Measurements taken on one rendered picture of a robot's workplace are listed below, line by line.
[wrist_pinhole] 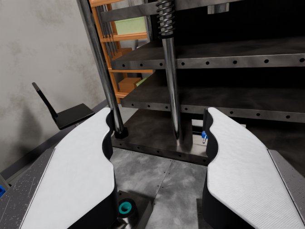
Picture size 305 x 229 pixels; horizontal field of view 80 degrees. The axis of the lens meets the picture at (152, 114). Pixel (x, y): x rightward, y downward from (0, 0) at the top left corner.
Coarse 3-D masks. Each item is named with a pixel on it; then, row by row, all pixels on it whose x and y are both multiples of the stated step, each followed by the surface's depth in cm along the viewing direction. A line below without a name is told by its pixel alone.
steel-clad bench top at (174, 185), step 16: (112, 160) 106; (128, 160) 104; (144, 160) 102; (160, 160) 100; (176, 160) 98; (128, 176) 94; (144, 176) 92; (160, 176) 90; (176, 176) 89; (192, 176) 88; (128, 192) 85; (144, 192) 84; (160, 192) 83; (176, 192) 81; (192, 192) 80; (160, 208) 76; (176, 208) 75; (192, 208) 74; (160, 224) 70; (176, 224) 70; (192, 224) 69
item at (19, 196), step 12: (48, 156) 8; (36, 168) 7; (24, 180) 7; (36, 180) 7; (12, 192) 6; (24, 192) 6; (0, 204) 6; (12, 204) 6; (24, 204) 6; (0, 216) 5; (12, 216) 5; (24, 216) 5; (0, 228) 5; (12, 228) 5
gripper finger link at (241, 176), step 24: (216, 120) 10; (216, 144) 8; (240, 144) 8; (216, 168) 7; (240, 168) 7; (264, 168) 7; (216, 192) 6; (240, 192) 6; (264, 192) 6; (216, 216) 6; (240, 216) 5; (264, 216) 5; (288, 216) 5
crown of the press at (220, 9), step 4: (220, 4) 92; (224, 4) 92; (228, 4) 93; (208, 8) 96; (212, 8) 94; (216, 8) 93; (220, 8) 93; (224, 8) 93; (228, 8) 94; (208, 12) 97; (212, 12) 95; (216, 12) 94; (220, 12) 94
